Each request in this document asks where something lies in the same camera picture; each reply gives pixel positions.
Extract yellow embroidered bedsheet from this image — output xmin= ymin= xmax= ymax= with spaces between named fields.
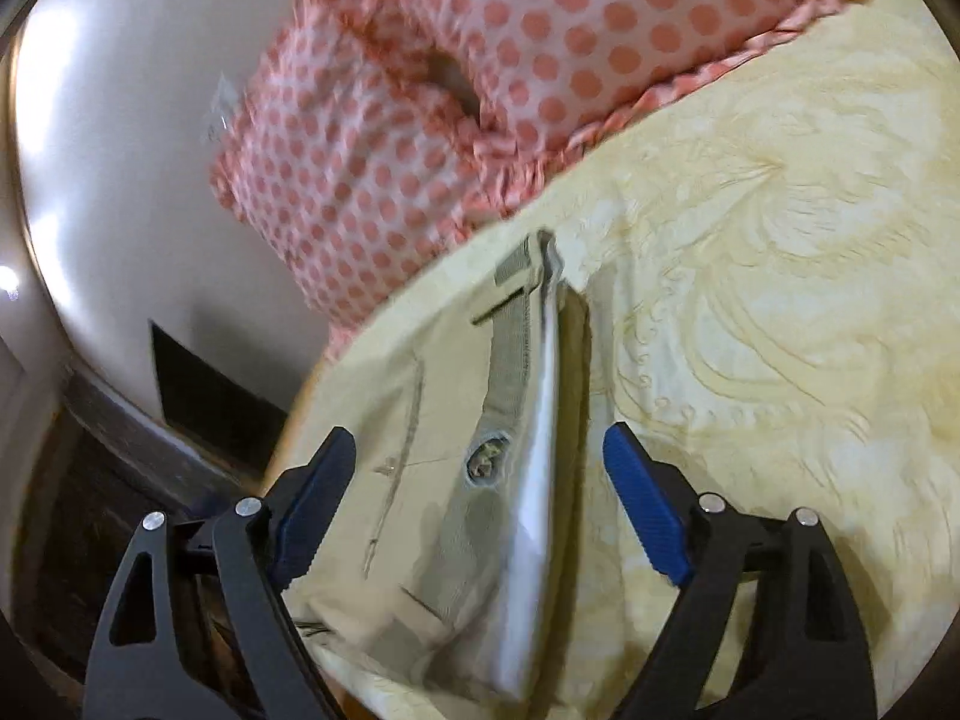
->
xmin=285 ymin=0 xmax=960 ymax=720

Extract pink polka dot pillow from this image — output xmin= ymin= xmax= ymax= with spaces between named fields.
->
xmin=210 ymin=0 xmax=871 ymax=331

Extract beige pants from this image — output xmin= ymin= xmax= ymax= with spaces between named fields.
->
xmin=283 ymin=231 xmax=593 ymax=706

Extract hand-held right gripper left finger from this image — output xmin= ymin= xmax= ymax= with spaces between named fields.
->
xmin=81 ymin=426 xmax=357 ymax=720

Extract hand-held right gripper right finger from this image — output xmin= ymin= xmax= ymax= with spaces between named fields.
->
xmin=602 ymin=421 xmax=880 ymax=720

